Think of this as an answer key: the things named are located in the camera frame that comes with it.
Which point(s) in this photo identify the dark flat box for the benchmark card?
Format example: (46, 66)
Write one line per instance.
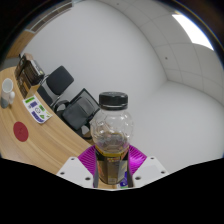
(35, 71)

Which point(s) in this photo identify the white mug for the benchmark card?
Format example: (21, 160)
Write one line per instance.
(6, 91)

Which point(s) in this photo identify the wide brown cardboard box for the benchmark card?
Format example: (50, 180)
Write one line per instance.
(28, 87)

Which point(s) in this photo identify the white green printed leaflet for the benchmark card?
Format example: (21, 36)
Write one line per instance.
(37, 109)

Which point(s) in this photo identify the flat round red coaster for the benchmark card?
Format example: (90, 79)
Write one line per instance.
(20, 131)

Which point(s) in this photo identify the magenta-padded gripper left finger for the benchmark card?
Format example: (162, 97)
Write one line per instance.
(75, 170)

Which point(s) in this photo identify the clear bottle with black cap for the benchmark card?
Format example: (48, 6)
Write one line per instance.
(111, 133)

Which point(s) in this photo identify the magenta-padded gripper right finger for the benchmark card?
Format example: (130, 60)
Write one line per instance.
(148, 168)

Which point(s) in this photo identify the grey backpack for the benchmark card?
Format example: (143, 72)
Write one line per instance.
(78, 113)

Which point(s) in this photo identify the black mesh office chair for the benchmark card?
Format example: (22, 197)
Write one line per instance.
(66, 106)

